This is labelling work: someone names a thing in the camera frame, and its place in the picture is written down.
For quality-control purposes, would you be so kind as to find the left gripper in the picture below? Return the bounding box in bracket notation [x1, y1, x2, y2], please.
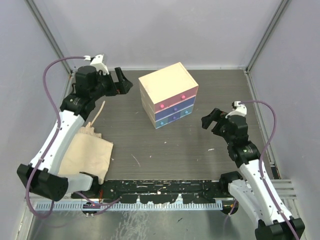
[90, 67, 132, 101]

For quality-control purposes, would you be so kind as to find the light blue drawer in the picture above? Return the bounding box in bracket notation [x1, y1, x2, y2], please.
[180, 105, 194, 118]
[155, 117, 169, 129]

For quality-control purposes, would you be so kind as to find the small purple drawer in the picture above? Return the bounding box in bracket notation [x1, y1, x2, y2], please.
[167, 111, 181, 124]

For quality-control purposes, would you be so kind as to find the wide purple drawer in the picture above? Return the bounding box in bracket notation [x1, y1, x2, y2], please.
[155, 96, 196, 121]

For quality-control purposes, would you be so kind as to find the large pink drawer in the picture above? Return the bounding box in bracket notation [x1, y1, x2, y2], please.
[169, 86, 198, 105]

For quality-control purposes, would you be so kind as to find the cream drawer cabinet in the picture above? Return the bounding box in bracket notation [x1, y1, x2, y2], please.
[138, 62, 199, 129]

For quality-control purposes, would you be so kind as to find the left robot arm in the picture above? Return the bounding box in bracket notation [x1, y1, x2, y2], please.
[16, 65, 133, 202]

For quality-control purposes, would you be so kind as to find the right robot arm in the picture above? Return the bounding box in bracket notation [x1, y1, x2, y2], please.
[201, 105, 305, 240]

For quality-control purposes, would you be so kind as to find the small pink drawer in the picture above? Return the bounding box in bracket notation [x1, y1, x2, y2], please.
[154, 100, 171, 113]

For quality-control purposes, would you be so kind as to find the beige cloth bag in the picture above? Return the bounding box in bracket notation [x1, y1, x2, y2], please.
[58, 101, 114, 185]

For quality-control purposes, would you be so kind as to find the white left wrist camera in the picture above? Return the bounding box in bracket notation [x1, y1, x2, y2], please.
[84, 54, 110, 76]

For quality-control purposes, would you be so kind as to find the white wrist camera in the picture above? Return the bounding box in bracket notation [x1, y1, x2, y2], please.
[84, 54, 110, 76]
[225, 101, 247, 118]

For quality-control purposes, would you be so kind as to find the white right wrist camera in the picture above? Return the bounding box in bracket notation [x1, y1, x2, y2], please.
[225, 101, 247, 118]

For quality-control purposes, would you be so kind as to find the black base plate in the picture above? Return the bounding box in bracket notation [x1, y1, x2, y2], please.
[83, 180, 234, 204]

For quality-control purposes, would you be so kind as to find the slotted cable duct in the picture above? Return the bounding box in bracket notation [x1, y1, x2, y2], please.
[34, 199, 224, 211]

